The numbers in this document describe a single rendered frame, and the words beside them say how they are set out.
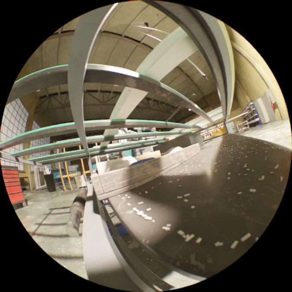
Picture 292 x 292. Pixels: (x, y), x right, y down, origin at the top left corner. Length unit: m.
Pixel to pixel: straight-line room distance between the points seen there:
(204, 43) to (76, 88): 0.29
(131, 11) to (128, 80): 7.77
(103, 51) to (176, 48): 7.88
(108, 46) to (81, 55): 7.81
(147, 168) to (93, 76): 0.23
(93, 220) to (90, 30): 0.26
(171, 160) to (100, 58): 8.28
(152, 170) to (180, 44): 0.31
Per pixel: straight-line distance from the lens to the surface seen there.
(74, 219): 0.18
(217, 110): 1.20
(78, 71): 0.18
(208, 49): 0.28
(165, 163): 0.19
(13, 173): 2.95
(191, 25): 0.23
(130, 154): 2.38
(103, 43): 7.93
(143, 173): 0.15
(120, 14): 7.83
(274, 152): 0.15
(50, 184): 4.61
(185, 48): 0.29
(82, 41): 0.16
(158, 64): 0.28
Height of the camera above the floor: 0.64
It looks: 7 degrees up
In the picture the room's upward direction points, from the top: 15 degrees counter-clockwise
